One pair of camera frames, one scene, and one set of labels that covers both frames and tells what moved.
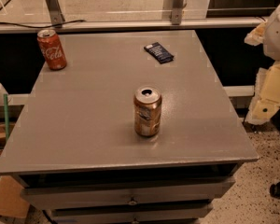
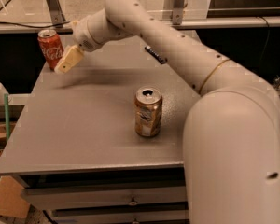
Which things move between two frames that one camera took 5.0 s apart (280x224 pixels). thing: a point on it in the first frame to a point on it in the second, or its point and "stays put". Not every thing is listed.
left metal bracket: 53,7 stays put
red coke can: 52,49 stays put
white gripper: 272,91 to 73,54
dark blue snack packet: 156,49 stays put
